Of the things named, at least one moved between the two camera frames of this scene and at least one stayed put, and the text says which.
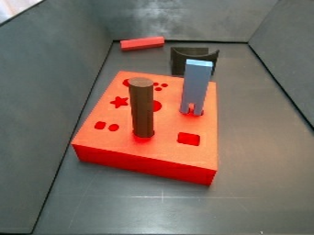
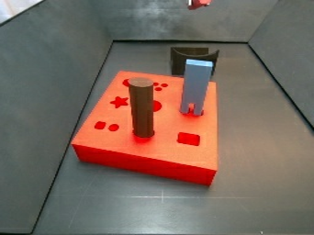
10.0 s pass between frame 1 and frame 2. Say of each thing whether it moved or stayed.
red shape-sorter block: stayed
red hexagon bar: moved
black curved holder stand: stayed
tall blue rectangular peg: stayed
